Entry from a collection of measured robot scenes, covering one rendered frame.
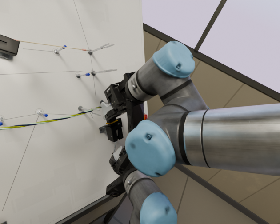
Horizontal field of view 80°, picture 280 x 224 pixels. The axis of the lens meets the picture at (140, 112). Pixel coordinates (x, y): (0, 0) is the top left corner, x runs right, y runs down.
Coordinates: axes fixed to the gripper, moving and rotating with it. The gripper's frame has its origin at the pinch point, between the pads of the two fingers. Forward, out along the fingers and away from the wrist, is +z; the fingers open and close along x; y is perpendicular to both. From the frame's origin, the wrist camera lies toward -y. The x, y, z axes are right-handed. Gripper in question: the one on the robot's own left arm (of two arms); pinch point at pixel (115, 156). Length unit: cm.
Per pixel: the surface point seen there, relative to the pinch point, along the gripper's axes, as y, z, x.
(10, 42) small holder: 15.5, -10.0, 43.3
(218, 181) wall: 9, 65, -157
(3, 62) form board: 10.0, -3.9, 43.9
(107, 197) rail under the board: -17.4, 2.3, -8.3
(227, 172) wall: 22, 57, -150
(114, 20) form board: 44, 9, 27
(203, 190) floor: -11, 73, -156
